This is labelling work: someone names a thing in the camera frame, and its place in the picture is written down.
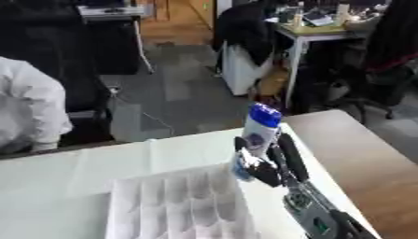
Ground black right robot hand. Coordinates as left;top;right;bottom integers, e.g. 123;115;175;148
233;132;313;189

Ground white bottle with blue cap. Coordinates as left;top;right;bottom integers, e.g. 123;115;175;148
231;103;285;182

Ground white compartment box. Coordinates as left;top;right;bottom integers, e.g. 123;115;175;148
103;163;261;239

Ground white cabinet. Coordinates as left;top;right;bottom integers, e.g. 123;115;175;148
218;40;276;97

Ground white desk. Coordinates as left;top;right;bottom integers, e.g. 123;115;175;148
264;17;383;108

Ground black garment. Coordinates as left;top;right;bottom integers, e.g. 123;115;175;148
210;1;281;67

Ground black chair with red trim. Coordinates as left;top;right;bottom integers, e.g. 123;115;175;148
325;0;418;124

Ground white table with black base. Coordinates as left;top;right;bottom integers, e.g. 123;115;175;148
75;3;157;76

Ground black office chair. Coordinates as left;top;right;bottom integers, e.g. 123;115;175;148
31;46;118;148

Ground person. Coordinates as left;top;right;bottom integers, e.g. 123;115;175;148
0;56;76;156

